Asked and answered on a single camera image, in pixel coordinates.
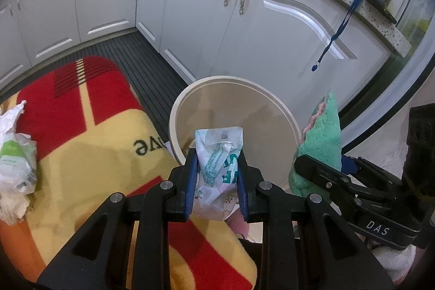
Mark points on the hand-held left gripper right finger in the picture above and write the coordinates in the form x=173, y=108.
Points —
x=242, y=188

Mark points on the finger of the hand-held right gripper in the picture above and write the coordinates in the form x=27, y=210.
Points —
x=323, y=174
x=348, y=164

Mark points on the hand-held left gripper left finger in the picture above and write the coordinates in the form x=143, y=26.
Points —
x=191, y=188

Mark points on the green pink fuzzy cloth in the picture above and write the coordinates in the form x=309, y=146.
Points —
x=323, y=140

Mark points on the beige round waste bin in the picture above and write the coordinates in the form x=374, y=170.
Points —
x=238, y=106

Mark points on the green white plastic bag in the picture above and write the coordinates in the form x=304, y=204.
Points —
x=17, y=171

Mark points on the white paper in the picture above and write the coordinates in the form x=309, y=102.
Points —
x=10, y=120

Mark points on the white kitchen base cabinets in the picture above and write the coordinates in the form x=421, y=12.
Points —
x=289, y=55

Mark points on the dark ribbed floor mat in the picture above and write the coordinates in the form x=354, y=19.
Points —
x=136, y=55

